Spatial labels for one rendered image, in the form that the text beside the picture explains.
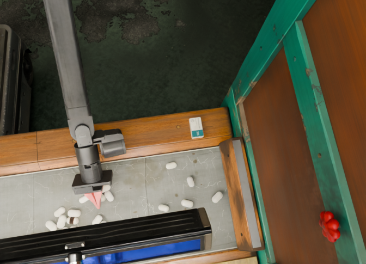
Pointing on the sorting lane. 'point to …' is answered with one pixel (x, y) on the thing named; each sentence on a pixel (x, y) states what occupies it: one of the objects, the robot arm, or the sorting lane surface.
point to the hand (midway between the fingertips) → (98, 205)
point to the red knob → (329, 226)
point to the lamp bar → (115, 240)
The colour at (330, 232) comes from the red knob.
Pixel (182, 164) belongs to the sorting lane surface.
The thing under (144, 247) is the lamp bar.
